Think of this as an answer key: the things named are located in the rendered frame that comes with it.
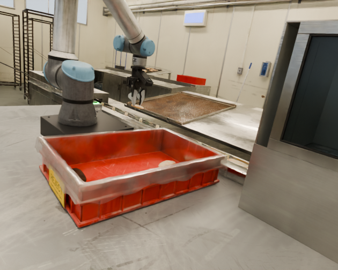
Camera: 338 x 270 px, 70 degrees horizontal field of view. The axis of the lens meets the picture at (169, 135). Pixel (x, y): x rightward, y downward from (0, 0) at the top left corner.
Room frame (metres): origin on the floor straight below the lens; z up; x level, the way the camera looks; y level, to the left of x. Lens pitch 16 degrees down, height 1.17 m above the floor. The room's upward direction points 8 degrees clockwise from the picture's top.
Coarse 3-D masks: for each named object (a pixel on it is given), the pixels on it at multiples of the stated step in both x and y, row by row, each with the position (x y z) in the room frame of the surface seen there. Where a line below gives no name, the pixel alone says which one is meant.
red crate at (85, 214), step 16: (112, 160) 0.78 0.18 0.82; (128, 160) 0.80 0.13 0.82; (144, 160) 0.82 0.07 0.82; (160, 160) 0.85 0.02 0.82; (176, 160) 0.87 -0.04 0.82; (48, 176) 0.59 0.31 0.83; (96, 176) 0.65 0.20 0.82; (112, 176) 0.66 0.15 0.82; (208, 176) 0.70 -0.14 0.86; (144, 192) 0.53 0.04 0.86; (160, 192) 0.56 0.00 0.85; (176, 192) 0.61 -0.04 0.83; (64, 208) 0.47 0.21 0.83; (80, 208) 0.43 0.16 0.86; (96, 208) 0.45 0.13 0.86; (112, 208) 0.47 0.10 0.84; (128, 208) 0.50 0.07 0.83; (80, 224) 0.42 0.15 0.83
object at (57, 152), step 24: (48, 144) 0.60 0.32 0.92; (72, 144) 0.70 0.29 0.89; (96, 144) 0.75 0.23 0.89; (120, 144) 0.81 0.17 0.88; (144, 144) 0.88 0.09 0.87; (168, 144) 0.91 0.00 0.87; (192, 144) 0.82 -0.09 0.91; (48, 168) 0.55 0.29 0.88; (168, 168) 0.56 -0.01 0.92; (192, 168) 0.62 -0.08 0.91; (72, 192) 0.42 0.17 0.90; (96, 192) 0.43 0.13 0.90; (120, 192) 0.47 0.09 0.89
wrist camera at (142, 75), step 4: (136, 72) 1.32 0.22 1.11; (140, 72) 1.30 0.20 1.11; (144, 72) 1.32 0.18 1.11; (140, 76) 1.29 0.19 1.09; (144, 76) 1.29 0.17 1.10; (148, 76) 1.31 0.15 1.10; (144, 80) 1.26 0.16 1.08; (148, 80) 1.26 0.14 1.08; (144, 84) 1.26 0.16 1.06; (148, 84) 1.25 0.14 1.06; (152, 84) 1.27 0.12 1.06
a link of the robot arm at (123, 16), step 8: (104, 0) 1.01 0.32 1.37; (112, 0) 1.01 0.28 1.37; (120, 0) 1.02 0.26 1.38; (112, 8) 1.02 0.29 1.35; (120, 8) 1.03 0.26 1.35; (128, 8) 1.06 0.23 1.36; (120, 16) 1.05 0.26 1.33; (128, 16) 1.06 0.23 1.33; (120, 24) 1.07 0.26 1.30; (128, 24) 1.07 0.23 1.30; (136, 24) 1.10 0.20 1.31; (128, 32) 1.09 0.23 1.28; (136, 32) 1.10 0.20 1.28; (128, 40) 1.14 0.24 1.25; (136, 40) 1.12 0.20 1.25; (144, 40) 1.14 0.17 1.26; (136, 48) 1.14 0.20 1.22; (144, 48) 1.12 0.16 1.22; (152, 48) 1.16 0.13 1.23
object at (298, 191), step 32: (288, 32) 0.61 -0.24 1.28; (320, 32) 0.54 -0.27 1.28; (288, 64) 0.65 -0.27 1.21; (288, 96) 0.56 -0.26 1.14; (256, 160) 0.59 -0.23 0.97; (288, 160) 0.54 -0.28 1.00; (320, 160) 0.49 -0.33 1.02; (256, 192) 0.57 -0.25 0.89; (288, 192) 0.52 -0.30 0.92; (320, 192) 0.48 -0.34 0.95; (288, 224) 0.51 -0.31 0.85; (320, 224) 0.47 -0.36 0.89
